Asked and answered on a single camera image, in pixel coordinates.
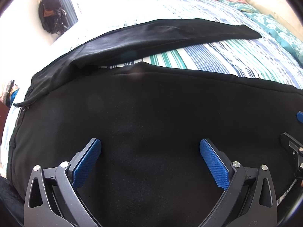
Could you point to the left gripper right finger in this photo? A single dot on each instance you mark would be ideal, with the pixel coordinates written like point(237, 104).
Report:
point(248, 197)

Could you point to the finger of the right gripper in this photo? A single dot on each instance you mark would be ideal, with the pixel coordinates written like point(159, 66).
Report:
point(299, 116)

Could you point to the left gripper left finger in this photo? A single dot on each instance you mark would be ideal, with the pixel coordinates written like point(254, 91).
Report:
point(52, 198)

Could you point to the black pants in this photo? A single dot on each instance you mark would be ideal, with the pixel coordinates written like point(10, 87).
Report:
point(150, 121)

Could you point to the teal floral pillow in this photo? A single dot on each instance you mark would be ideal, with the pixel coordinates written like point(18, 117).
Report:
point(280, 33)
point(242, 7)

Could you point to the brown wooden cabinet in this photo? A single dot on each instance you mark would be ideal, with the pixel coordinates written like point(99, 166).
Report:
point(4, 110)

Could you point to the clothes pile with blue item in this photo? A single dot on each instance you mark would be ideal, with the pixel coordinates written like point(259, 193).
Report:
point(8, 93)

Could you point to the hanging dark bags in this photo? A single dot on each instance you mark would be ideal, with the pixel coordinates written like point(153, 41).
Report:
point(53, 16)

